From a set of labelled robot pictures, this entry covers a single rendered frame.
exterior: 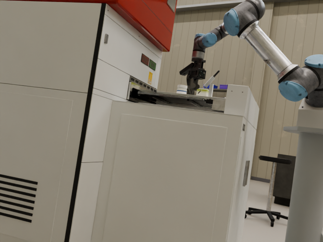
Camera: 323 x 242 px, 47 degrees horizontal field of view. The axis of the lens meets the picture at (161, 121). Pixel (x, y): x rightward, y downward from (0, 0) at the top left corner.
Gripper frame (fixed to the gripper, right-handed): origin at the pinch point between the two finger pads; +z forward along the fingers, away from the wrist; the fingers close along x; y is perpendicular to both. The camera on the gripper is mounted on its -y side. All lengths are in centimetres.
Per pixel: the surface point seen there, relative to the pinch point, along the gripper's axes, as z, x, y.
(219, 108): 10.9, -16.1, 37.2
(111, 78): 6, -64, 9
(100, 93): 14, -72, 14
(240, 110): 12, -25, 57
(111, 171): 49, -58, 12
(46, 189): 60, -85, 4
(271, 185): 61, 177, -40
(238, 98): 7, -26, 55
